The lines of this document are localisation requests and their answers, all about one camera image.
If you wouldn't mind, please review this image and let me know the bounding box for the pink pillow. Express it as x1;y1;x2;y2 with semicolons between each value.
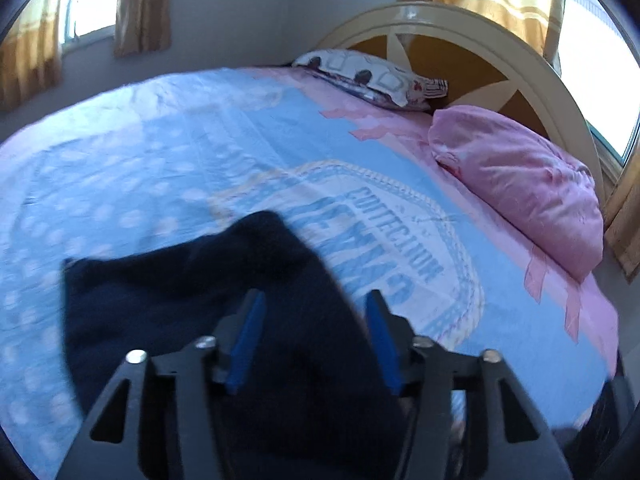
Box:
427;105;606;283

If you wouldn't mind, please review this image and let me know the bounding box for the bright window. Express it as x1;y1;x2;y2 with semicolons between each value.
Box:
59;0;127;56
554;0;640;167

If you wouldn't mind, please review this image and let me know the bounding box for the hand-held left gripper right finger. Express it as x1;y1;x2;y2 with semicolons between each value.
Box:
365;289;576;480

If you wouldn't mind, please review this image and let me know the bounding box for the cream round headboard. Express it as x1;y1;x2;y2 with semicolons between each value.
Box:
315;2;622;202

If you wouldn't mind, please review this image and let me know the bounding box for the navy patterned knit sweater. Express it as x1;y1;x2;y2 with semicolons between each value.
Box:
61;210;416;480

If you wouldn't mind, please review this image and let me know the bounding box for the printed bed sheet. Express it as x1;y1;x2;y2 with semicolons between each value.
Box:
0;66;621;480

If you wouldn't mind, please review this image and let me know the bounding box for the printed pillow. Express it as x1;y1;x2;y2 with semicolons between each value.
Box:
291;49;450;111

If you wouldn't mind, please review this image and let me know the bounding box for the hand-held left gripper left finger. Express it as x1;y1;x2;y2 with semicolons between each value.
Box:
55;289;267;480

